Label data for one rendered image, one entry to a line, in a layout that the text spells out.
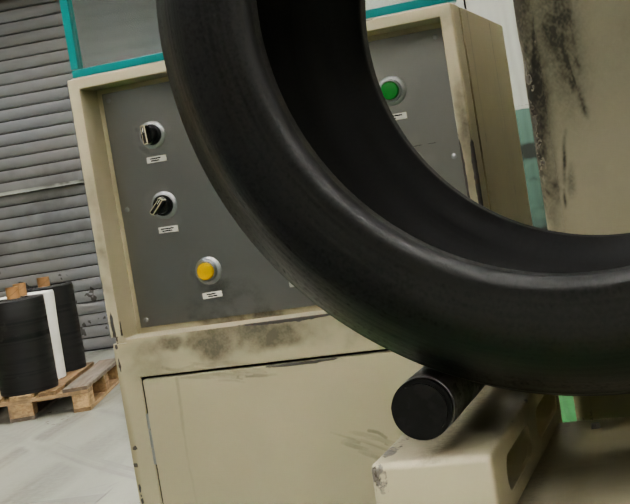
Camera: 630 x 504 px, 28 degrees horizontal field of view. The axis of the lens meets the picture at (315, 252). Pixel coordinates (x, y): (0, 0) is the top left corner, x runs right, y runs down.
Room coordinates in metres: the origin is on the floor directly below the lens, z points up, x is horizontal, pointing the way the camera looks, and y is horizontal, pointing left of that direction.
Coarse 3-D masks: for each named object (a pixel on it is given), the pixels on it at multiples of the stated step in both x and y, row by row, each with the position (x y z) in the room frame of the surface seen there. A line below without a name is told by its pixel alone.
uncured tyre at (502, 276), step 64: (192, 0) 0.88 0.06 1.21; (256, 0) 1.10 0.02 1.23; (320, 0) 1.14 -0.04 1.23; (192, 64) 0.88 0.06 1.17; (256, 64) 0.86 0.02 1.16; (320, 64) 1.14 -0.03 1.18; (192, 128) 0.91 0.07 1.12; (256, 128) 0.86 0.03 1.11; (320, 128) 1.13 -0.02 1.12; (384, 128) 1.13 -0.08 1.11; (256, 192) 0.87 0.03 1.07; (320, 192) 0.85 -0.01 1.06; (384, 192) 1.13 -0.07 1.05; (448, 192) 1.12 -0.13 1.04; (320, 256) 0.86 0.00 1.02; (384, 256) 0.84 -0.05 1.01; (448, 256) 0.84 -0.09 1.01; (512, 256) 1.10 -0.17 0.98; (576, 256) 1.08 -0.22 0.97; (384, 320) 0.86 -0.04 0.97; (448, 320) 0.83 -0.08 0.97; (512, 320) 0.82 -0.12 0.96; (576, 320) 0.80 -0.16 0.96; (512, 384) 0.86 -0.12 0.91; (576, 384) 0.84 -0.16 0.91
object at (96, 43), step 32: (64, 0) 1.77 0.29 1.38; (96, 0) 1.76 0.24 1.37; (128, 0) 1.75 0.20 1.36; (384, 0) 1.63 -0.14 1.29; (416, 0) 1.61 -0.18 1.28; (448, 0) 1.60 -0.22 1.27; (96, 32) 1.76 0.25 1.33; (128, 32) 1.75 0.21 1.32; (96, 64) 1.77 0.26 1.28; (128, 64) 1.74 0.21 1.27
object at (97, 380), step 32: (32, 288) 8.16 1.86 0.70; (64, 288) 8.03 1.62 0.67; (0, 320) 7.20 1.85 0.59; (32, 320) 7.24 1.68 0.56; (64, 320) 8.00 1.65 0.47; (0, 352) 7.22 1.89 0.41; (32, 352) 7.22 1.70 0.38; (64, 352) 7.98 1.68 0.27; (0, 384) 7.27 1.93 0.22; (32, 384) 7.20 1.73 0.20; (64, 384) 7.43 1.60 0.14; (96, 384) 7.68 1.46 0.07; (32, 416) 7.16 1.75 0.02
